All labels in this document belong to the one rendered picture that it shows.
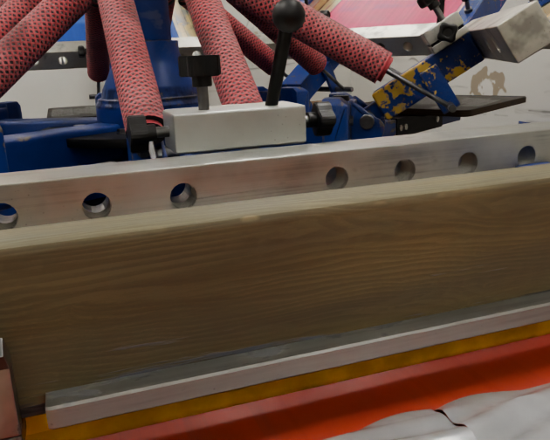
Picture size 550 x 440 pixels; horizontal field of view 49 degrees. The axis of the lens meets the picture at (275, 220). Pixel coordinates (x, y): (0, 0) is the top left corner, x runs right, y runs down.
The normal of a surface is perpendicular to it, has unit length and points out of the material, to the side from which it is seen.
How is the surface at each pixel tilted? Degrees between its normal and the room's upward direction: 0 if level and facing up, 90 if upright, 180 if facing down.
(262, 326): 90
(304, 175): 90
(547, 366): 0
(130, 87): 45
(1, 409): 90
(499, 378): 0
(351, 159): 90
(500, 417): 29
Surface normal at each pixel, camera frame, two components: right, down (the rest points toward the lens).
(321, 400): -0.04, -0.96
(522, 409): 0.26, -0.70
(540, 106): -0.94, 0.13
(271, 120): 0.33, 0.25
